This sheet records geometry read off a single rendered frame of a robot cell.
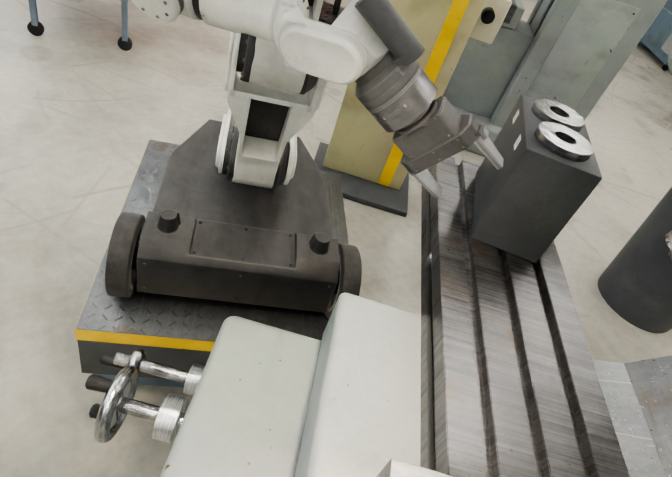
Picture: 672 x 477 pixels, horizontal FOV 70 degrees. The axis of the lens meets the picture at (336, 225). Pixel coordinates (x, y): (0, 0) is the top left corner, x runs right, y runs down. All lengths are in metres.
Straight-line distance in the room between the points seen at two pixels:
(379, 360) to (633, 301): 2.01
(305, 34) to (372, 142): 1.80
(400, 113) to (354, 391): 0.37
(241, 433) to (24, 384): 1.00
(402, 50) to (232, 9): 0.23
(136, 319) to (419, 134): 0.83
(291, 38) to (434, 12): 1.56
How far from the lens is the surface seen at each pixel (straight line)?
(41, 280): 1.88
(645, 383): 0.91
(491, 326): 0.73
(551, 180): 0.80
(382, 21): 0.61
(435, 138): 0.67
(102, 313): 1.26
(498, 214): 0.83
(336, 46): 0.60
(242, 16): 0.68
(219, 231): 1.18
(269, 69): 0.97
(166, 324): 1.24
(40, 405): 1.62
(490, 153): 0.69
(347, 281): 1.17
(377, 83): 0.63
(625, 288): 2.62
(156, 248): 1.13
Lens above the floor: 1.41
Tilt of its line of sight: 40 degrees down
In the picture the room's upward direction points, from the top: 20 degrees clockwise
